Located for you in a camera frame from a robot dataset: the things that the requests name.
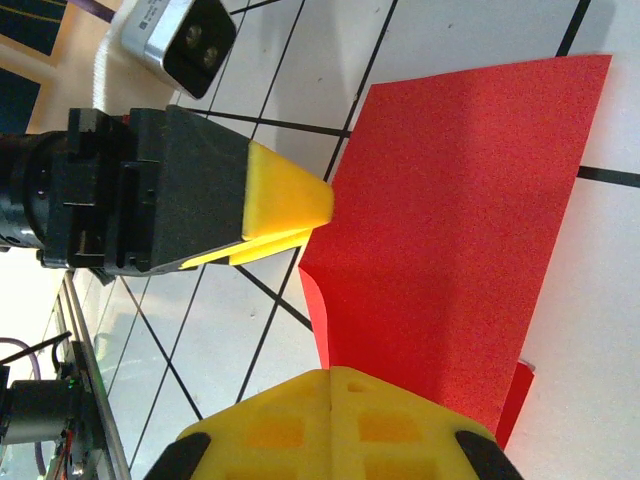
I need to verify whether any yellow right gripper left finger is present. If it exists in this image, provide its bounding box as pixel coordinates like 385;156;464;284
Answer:
142;368;331;480

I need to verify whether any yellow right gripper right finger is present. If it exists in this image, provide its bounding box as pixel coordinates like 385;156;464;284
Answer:
329;365;524;480

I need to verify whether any red paper sheet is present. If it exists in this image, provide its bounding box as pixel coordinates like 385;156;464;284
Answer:
298;53;614;450

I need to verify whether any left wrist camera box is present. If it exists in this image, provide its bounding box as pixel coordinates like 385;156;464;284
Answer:
119;0;239;100

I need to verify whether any wooden enclosure frame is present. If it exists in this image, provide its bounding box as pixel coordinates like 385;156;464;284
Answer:
0;0;132;137

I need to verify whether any aluminium side rail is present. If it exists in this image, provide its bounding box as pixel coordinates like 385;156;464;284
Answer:
49;272;134;480

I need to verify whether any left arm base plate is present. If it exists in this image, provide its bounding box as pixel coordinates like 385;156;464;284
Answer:
0;367;99;480

